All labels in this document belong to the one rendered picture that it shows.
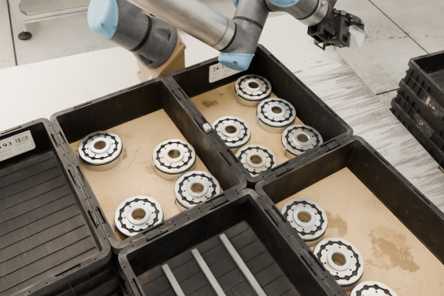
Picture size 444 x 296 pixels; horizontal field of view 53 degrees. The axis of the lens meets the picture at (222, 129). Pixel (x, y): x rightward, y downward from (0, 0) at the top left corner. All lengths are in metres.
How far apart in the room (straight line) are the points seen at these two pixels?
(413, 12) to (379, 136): 2.15
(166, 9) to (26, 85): 0.76
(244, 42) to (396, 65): 2.00
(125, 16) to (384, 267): 0.87
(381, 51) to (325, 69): 1.44
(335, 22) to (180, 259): 0.66
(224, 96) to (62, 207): 0.52
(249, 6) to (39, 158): 0.61
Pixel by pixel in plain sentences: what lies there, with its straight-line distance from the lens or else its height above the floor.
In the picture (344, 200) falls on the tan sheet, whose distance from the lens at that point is 1.08.
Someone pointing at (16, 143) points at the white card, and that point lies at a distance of 1.12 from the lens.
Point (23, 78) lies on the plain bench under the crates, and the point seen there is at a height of 0.70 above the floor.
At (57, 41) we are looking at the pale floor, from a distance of 2.96.
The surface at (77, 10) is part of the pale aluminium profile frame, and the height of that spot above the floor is 0.13.
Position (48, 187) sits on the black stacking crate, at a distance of 1.10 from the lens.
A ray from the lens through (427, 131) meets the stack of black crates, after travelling 1.97.
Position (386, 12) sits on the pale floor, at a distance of 3.42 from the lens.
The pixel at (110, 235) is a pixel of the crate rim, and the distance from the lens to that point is 0.88.
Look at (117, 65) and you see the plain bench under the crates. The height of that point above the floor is 0.70.
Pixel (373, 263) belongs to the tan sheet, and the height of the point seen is 0.83.
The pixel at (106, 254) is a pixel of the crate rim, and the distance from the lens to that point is 0.86.
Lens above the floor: 1.68
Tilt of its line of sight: 47 degrees down
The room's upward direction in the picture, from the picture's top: 4 degrees clockwise
